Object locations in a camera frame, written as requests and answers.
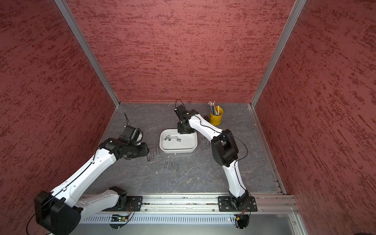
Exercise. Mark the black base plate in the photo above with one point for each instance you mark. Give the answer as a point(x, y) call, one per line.
point(229, 204)
point(132, 204)

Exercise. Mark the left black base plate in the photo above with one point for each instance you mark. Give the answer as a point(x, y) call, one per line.
point(132, 204)

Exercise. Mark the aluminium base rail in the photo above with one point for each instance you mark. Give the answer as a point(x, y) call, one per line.
point(199, 209)

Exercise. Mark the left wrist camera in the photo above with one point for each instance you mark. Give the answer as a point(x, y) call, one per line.
point(132, 135)

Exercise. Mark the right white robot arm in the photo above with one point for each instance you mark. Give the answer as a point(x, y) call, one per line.
point(224, 150)

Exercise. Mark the yellow pencil cup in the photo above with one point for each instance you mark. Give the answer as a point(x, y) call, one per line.
point(216, 119)

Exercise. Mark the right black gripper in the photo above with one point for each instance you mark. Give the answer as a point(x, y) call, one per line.
point(180, 129)

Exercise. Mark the chrome sockets in box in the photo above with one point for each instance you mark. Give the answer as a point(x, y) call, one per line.
point(169, 138)

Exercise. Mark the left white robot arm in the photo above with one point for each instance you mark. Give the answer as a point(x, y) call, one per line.
point(61, 210)

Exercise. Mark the pencils in cup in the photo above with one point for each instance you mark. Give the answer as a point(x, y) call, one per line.
point(214, 108)

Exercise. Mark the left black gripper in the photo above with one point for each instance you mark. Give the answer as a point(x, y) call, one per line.
point(143, 152)

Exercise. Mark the white plastic storage box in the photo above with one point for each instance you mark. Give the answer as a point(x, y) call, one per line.
point(171, 142)

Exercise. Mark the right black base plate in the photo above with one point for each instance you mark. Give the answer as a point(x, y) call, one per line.
point(229, 204)

